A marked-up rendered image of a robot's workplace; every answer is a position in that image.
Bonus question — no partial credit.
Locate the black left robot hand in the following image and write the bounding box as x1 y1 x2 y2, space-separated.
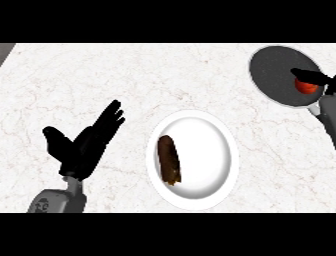
41 99 126 182

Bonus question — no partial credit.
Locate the white oval plate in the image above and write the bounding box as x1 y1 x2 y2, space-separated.
146 109 240 211

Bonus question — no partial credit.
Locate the dark grey pan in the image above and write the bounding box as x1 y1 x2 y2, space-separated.
248 45 330 116

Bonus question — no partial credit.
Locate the brown sausage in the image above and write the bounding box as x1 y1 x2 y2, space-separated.
156 134 183 187

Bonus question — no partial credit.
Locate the red tomato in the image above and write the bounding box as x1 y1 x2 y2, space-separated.
293 78 321 95

